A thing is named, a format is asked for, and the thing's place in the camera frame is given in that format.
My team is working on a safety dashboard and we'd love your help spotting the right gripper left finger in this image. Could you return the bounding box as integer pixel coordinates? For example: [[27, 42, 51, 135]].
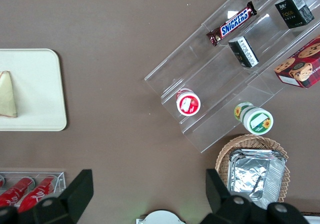
[[0, 168, 95, 224]]

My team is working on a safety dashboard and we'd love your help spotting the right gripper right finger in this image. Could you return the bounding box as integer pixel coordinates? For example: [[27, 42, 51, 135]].
[[201, 168, 307, 224]]

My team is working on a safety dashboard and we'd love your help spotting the triangular sandwich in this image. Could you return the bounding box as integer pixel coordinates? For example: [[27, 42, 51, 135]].
[[0, 70, 19, 119]]

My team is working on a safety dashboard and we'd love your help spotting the aluminium foil tray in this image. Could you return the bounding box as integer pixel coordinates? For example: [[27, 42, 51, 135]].
[[228, 148, 287, 210]]

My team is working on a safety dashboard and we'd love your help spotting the light wicker basket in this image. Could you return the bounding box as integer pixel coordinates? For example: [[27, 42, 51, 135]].
[[214, 133, 291, 211]]

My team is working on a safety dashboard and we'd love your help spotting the beige plastic tray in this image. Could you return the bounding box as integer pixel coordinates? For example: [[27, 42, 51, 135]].
[[0, 48, 68, 132]]

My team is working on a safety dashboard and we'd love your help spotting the clear acrylic bottle rack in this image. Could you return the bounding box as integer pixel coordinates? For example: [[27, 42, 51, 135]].
[[0, 168, 67, 209]]

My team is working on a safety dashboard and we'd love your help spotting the red cola bottle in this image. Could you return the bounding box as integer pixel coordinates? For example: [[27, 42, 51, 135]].
[[18, 174, 60, 213], [0, 176, 35, 207]]

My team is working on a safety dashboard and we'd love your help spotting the white plastic snack bin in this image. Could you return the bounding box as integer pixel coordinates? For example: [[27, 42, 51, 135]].
[[299, 212, 320, 224]]

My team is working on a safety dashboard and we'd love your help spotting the green lid yogurt cup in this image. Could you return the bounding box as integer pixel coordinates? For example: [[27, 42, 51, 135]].
[[233, 101, 274, 135]]

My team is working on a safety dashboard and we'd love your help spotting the red lid yogurt cup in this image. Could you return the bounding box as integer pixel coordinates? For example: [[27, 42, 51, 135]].
[[175, 88, 202, 117]]

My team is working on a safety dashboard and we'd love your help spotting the clear acrylic stepped display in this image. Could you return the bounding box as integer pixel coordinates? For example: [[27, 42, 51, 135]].
[[143, 0, 320, 154]]

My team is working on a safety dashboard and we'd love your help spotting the red cookie box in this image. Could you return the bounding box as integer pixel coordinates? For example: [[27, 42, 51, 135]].
[[273, 35, 320, 90]]

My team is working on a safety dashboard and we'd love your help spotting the small black box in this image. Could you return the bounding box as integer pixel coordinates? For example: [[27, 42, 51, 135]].
[[227, 36, 260, 69], [274, 0, 315, 30]]

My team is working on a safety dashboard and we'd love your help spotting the Snickers chocolate bar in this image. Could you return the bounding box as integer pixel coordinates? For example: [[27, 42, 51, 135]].
[[205, 1, 258, 47]]

